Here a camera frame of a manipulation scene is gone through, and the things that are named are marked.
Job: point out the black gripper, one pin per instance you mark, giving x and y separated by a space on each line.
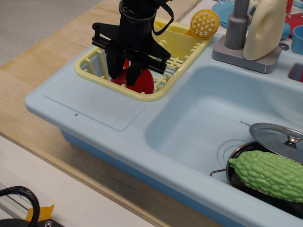
132 39

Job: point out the red plastic cup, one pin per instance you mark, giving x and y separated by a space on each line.
144 82

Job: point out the blue cup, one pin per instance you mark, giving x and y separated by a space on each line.
297 40

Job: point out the yellow dish rack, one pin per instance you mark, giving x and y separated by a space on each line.
184 49

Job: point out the yellow round scrub brush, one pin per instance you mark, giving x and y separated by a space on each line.
204 24

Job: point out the light blue toy sink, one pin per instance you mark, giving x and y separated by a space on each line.
181 142

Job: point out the grey toy faucet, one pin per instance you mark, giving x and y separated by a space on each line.
229 48

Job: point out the blue plate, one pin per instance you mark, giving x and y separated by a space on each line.
223 10

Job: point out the cream plastic bottle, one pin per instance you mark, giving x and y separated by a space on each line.
266 29

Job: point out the blue bowl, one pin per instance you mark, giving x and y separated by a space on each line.
285 32

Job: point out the yellow tape piece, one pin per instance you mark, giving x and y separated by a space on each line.
44 214

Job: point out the green bitter gourd toy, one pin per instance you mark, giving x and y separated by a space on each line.
270 174

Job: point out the red plastic dish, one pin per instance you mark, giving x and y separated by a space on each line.
292 21

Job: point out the steel pot lid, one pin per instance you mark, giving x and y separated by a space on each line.
279 139

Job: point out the black device with screw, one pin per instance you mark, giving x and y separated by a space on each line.
22 223

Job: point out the steel pot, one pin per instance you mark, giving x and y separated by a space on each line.
292 208

